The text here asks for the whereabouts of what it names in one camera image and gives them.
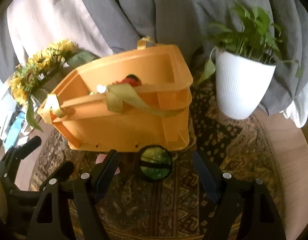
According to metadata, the patterned rug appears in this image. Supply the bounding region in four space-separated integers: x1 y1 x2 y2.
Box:
29 80 287 240

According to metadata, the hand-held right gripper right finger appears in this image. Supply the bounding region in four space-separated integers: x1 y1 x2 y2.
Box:
193 150 287 240

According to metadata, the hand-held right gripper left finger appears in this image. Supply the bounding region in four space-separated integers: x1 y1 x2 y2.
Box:
26 149 120 240

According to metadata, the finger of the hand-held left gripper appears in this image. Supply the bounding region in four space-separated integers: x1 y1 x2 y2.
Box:
0 136 42 178
40 161 75 189

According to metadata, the grey ribbed vase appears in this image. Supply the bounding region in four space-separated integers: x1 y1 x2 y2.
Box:
31 79 62 110

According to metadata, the orange plastic basket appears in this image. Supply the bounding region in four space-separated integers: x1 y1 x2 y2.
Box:
37 37 193 153

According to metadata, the white sheer curtain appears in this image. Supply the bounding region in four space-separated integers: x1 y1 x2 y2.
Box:
283 80 308 128

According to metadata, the beige curtain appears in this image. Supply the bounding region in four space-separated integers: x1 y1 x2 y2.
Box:
6 0 134 63

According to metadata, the green round pouch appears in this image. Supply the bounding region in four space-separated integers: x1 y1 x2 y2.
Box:
135 145 172 183

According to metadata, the white ribbed plant pot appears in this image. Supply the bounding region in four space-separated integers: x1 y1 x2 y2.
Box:
215 46 276 120

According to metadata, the green potted plant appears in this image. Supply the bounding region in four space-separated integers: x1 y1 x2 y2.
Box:
196 0 304 83

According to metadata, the red pompom plush flower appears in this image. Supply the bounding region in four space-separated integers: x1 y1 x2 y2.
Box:
119 74 142 87

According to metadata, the grey curtain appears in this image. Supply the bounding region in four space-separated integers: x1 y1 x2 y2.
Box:
74 0 308 120
0 17 22 83

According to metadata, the sunflower bouquet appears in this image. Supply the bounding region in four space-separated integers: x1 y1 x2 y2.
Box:
10 39 99 133

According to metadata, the blue cloth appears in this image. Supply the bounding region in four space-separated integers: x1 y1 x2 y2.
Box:
5 112 25 145

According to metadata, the purple knitted hat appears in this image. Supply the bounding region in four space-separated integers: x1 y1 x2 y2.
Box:
96 153 120 175

